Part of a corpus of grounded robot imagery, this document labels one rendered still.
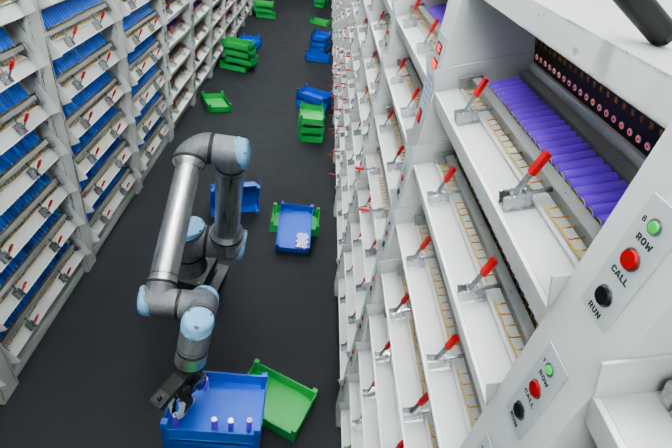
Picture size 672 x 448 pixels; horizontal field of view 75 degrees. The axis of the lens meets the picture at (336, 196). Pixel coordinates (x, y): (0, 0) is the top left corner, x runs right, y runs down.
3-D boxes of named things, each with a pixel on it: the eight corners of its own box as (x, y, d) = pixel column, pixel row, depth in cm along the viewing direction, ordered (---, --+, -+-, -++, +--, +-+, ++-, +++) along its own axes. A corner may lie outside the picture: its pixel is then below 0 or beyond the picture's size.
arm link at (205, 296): (185, 280, 138) (176, 305, 127) (222, 284, 140) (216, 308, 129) (183, 305, 142) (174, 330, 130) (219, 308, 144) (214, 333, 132)
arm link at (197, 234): (174, 238, 213) (174, 211, 203) (210, 242, 216) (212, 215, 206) (167, 261, 201) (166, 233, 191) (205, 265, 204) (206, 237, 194)
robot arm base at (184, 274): (159, 273, 207) (158, 259, 201) (178, 247, 222) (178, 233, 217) (197, 284, 207) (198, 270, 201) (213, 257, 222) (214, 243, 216)
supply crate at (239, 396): (161, 437, 135) (159, 424, 130) (180, 377, 151) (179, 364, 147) (258, 444, 137) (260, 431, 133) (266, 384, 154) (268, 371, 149)
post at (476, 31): (335, 427, 178) (471, -34, 81) (335, 404, 185) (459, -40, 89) (383, 430, 179) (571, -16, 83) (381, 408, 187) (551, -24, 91)
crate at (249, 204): (209, 209, 278) (211, 217, 272) (209, 183, 267) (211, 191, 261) (256, 205, 289) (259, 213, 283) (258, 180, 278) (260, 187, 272)
